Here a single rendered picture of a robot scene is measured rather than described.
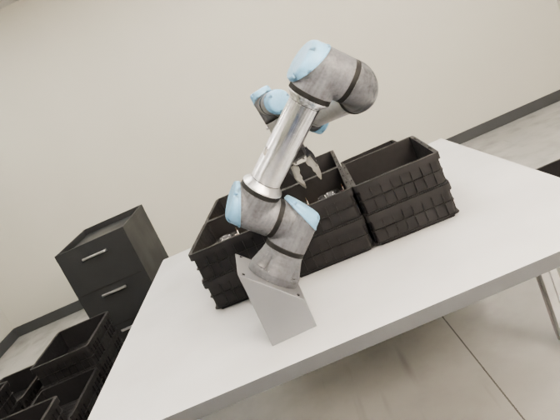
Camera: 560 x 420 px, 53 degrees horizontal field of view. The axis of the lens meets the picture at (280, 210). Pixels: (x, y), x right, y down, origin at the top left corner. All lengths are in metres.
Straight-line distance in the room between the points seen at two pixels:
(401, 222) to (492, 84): 3.94
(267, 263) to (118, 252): 2.00
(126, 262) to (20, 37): 2.79
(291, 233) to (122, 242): 2.03
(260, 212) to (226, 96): 3.83
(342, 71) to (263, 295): 0.62
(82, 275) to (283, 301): 2.19
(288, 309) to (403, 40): 4.18
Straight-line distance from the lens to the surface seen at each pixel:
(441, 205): 1.92
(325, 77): 1.39
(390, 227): 1.91
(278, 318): 1.56
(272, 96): 1.74
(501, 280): 1.50
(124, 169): 5.48
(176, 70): 5.32
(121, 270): 3.51
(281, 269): 1.55
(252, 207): 1.49
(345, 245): 1.91
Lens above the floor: 1.39
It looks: 14 degrees down
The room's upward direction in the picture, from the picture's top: 24 degrees counter-clockwise
